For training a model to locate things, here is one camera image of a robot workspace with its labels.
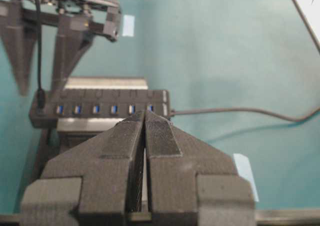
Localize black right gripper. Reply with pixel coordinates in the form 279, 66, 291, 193
0, 0, 122, 96

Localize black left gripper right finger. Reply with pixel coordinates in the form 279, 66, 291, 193
144, 111, 256, 225

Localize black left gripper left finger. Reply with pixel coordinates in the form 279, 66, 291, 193
20, 111, 145, 225

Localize black USB cable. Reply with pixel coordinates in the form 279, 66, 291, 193
31, 0, 47, 111

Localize black multiport USB hub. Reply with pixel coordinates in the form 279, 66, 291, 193
29, 89, 171, 128

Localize blue tape strip near hub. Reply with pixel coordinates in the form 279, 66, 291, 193
122, 15, 135, 37

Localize blue tape strip right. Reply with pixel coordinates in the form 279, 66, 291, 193
233, 153, 260, 202

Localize black bench vise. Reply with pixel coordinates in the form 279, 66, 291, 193
31, 77, 149, 181

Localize hub power cable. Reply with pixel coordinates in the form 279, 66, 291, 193
168, 106, 320, 123

